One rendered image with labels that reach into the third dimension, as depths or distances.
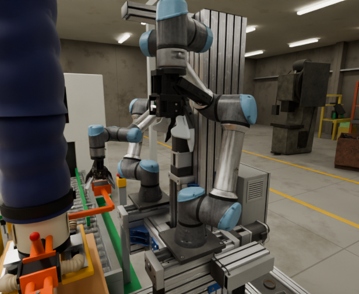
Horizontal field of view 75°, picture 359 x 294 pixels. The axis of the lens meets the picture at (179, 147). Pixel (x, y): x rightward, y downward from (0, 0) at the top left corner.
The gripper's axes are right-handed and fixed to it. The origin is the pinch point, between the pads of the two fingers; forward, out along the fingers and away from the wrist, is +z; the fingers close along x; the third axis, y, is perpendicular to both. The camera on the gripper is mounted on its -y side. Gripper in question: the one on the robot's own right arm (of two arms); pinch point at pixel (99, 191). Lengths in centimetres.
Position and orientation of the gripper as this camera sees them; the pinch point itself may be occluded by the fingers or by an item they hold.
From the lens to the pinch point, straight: 132.7
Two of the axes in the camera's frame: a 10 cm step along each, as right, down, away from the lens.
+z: 0.0, 9.8, 2.1
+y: 4.7, 1.8, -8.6
